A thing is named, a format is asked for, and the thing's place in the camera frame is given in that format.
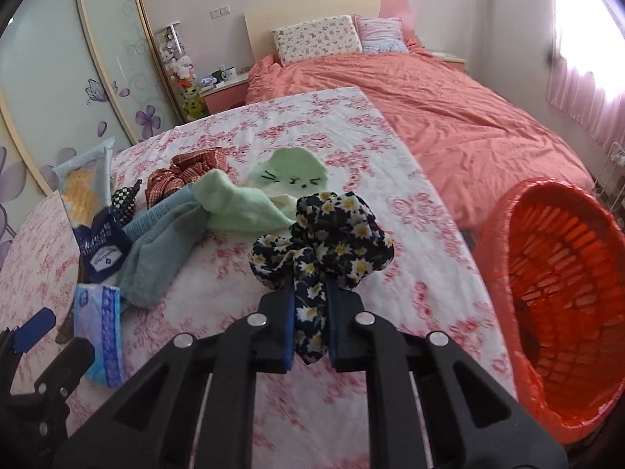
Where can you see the pink curtain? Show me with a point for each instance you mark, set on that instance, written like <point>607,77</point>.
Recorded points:
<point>586,93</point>

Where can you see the pink striped pillow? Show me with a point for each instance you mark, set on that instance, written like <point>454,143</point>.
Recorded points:
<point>381,34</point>

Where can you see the light blue printed packet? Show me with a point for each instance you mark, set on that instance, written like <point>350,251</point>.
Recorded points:
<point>151,217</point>

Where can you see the black white checkered scrunchie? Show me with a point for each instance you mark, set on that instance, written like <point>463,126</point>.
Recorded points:
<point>124,202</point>

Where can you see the white mug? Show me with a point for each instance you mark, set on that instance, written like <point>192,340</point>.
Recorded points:
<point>228,75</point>

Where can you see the blue tissue packet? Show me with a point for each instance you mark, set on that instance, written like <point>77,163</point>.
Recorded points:
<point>100,332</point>

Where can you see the green cat face towel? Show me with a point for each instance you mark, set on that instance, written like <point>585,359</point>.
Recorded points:
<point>234,205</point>

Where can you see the cream and pink headboard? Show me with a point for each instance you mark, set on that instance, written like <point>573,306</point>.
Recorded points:
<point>293,12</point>

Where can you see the black floral scrunchie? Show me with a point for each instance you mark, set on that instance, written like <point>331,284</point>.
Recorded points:
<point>332,234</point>

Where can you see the pink floral table cover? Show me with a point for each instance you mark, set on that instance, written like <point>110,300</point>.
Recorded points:
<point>342,122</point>

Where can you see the pink and white nightstand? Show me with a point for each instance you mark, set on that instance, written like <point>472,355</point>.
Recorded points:
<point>224,95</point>

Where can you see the cream floral pillow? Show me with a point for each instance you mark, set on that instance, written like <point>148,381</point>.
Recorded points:
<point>317,39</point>

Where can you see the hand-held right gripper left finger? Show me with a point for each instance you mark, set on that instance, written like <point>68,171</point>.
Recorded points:
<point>289,337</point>

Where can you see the orange plastic laundry basket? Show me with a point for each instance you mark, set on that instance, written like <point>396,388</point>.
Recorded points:
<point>498,273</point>

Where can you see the yellow and white snack bag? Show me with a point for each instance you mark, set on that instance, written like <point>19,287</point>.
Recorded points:
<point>85,195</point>

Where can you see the cream nightstand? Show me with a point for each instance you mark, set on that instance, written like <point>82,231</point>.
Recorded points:
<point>451,59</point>

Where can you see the bed with salmon duvet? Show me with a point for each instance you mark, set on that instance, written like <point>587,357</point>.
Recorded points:
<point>439,122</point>

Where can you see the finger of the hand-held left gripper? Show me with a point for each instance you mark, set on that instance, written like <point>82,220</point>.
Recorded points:
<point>63,366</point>
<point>33,328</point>

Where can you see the floral sliding wardrobe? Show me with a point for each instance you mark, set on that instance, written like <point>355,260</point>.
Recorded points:
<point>73,49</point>

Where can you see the red plaid scrunchie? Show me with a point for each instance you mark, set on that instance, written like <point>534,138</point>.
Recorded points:
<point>185,168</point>

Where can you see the wall socket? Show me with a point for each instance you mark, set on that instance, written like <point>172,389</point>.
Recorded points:
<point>219,11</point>

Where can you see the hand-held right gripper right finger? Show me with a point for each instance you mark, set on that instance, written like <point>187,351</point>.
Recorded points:
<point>335,327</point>

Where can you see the plush toy display case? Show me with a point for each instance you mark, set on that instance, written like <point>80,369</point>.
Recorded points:
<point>180,68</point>

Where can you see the teal towel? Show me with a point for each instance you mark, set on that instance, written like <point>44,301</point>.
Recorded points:
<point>156,259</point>

